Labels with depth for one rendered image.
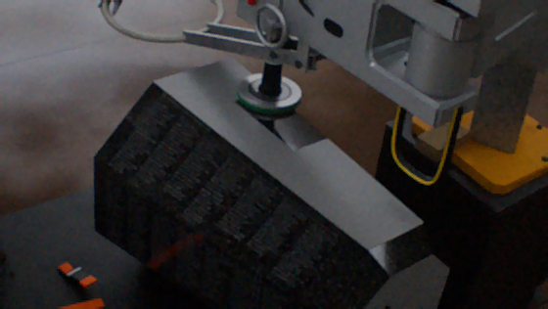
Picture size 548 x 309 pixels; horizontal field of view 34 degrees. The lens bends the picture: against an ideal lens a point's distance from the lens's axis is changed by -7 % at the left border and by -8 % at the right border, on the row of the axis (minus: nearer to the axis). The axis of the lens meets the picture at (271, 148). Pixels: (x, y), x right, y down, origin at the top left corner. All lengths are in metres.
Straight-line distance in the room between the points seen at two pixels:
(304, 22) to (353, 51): 0.21
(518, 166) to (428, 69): 0.86
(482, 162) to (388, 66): 0.72
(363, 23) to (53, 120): 2.25
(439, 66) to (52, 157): 2.27
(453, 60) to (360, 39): 0.32
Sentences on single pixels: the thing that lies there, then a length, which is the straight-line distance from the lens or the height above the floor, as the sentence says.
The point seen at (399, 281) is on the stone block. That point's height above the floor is 0.74.
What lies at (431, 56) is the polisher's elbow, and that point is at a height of 1.39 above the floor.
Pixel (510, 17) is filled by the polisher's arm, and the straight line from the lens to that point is 2.85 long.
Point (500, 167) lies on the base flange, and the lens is 3.34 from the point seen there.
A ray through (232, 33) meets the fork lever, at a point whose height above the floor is 0.94.
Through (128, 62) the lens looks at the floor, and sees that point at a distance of 5.12.
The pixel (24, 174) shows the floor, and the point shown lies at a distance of 4.30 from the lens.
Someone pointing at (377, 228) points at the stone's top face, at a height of 0.84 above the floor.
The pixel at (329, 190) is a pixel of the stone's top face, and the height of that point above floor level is 0.84.
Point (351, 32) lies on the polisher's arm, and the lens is 2.79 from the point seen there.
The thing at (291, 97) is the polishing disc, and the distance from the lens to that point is 3.29.
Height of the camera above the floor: 2.60
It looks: 35 degrees down
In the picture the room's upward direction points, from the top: 8 degrees clockwise
